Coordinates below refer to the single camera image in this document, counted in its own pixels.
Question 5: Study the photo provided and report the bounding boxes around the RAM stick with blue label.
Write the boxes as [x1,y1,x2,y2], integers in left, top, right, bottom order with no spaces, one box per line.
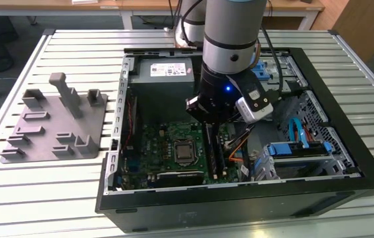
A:
[205,122,220,179]

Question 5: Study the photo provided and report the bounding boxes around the grey power supply unit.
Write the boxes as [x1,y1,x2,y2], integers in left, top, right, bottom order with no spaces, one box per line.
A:
[129,57,204,122]

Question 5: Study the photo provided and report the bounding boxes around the blue drive latch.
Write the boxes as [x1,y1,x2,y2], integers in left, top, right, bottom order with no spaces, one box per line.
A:
[250,61,272,81]

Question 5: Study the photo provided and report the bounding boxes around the silver CPU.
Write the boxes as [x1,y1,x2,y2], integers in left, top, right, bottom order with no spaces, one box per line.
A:
[174,143,192,158]

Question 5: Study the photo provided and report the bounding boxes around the grey drive cage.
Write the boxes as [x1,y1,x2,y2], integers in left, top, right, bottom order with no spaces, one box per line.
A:
[250,53,305,107]

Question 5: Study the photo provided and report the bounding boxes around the metal CPU socket cover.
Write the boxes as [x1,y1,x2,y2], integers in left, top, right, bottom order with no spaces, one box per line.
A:
[170,137,196,166]

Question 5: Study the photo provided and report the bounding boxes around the green motherboard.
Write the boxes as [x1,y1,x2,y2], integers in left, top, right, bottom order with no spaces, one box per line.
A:
[125,120,240,186]

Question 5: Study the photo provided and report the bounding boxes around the black graphics card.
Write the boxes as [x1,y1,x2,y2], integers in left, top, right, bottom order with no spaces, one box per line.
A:
[146,168,204,185]

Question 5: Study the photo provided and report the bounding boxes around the grey disk bay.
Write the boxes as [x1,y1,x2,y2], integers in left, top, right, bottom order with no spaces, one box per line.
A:
[250,146,356,179]

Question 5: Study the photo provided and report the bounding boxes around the black PC case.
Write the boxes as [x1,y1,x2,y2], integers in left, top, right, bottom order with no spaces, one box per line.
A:
[93,46,374,234]

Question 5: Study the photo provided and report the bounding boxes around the wooden desk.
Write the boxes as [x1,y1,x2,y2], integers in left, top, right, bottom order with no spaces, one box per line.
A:
[0,0,325,31]

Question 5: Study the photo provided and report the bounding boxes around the grey parts rack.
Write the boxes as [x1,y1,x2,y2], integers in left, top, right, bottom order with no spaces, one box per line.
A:
[0,72,109,164]

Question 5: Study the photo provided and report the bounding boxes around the brown wooden cabinet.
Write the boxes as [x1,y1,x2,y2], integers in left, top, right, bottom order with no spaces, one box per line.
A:
[333,0,374,62]

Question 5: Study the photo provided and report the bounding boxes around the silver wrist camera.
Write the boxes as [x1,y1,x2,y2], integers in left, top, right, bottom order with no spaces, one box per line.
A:
[226,73,274,124]

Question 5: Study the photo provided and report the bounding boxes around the orange wire bundle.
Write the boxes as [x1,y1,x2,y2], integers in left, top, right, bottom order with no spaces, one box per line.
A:
[226,137,250,162]

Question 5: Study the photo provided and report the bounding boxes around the blue flat data cable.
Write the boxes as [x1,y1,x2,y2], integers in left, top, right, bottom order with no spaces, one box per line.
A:
[286,116,309,148]

